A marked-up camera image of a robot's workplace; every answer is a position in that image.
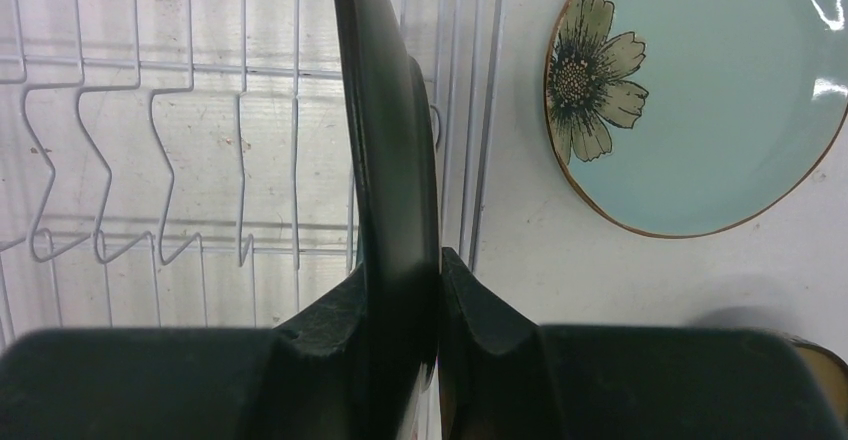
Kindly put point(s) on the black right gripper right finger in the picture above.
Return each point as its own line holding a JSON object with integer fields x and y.
{"x": 502, "y": 376}

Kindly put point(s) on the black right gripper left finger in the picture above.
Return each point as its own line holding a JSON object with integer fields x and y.
{"x": 293, "y": 381}

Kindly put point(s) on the dark teal square plate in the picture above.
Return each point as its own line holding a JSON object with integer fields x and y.
{"x": 393, "y": 155}

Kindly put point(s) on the light blue floral round plate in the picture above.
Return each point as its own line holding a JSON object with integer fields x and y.
{"x": 685, "y": 118}

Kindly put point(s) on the tan bowl with patterned rim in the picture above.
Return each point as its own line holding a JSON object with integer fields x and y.
{"x": 829, "y": 371}

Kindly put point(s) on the white wire dish rack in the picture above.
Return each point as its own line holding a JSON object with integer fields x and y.
{"x": 171, "y": 163}

